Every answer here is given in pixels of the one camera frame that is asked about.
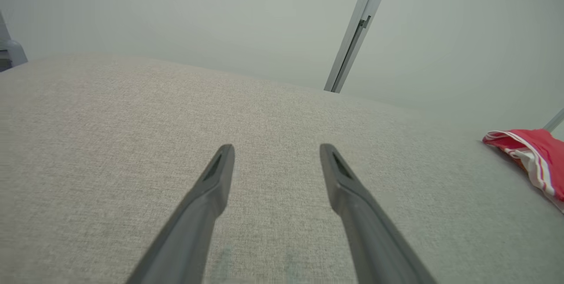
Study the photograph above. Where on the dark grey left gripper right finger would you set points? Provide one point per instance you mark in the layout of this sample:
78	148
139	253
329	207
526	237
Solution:
370	240

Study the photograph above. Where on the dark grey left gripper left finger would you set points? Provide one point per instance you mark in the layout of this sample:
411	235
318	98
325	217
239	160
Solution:
189	240

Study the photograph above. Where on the red jersey white striped trim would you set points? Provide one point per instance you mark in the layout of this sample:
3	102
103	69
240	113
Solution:
542	143

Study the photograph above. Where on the grey tube leg rounded foot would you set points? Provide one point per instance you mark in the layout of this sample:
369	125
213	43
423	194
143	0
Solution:
11	53

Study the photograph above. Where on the grey metal frame post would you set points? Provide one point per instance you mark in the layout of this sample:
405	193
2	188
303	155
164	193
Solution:
359	28

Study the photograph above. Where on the grey frame post with brackets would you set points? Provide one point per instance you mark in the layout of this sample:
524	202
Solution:
555	121

